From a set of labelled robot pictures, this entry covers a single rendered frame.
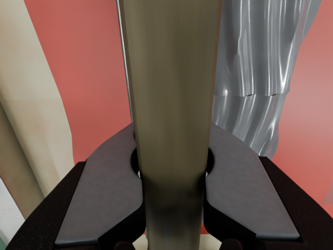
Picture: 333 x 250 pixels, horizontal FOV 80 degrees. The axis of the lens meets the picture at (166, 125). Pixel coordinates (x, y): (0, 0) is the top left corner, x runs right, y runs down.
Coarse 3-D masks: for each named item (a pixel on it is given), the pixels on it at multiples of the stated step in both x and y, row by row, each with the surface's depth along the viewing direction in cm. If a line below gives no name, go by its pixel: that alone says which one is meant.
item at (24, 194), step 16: (0, 112) 18; (0, 128) 18; (0, 144) 18; (16, 144) 20; (0, 160) 18; (16, 160) 19; (0, 176) 18; (16, 176) 19; (32, 176) 22; (0, 192) 18; (16, 192) 19; (32, 192) 22; (0, 208) 19; (16, 208) 20; (32, 208) 22; (0, 224) 21; (16, 224) 21
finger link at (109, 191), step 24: (120, 144) 10; (96, 168) 9; (120, 168) 9; (96, 192) 8; (120, 192) 8; (72, 216) 7; (96, 216) 7; (120, 216) 7; (144, 216) 8; (72, 240) 6; (96, 240) 6; (120, 240) 7
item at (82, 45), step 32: (32, 0) 14; (64, 0) 14; (96, 0) 14; (64, 32) 15; (96, 32) 15; (320, 32) 15; (64, 64) 16; (96, 64) 16; (320, 64) 17; (64, 96) 18; (96, 96) 18
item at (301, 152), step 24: (288, 96) 18; (312, 96) 18; (72, 120) 19; (96, 120) 19; (120, 120) 19; (288, 120) 19; (312, 120) 19; (72, 144) 20; (96, 144) 20; (288, 144) 20; (312, 144) 20; (288, 168) 22; (312, 168) 22; (312, 192) 24
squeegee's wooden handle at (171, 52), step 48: (144, 0) 5; (192, 0) 5; (144, 48) 6; (192, 48) 6; (144, 96) 7; (192, 96) 7; (144, 144) 8; (192, 144) 8; (144, 192) 9; (192, 192) 9; (192, 240) 11
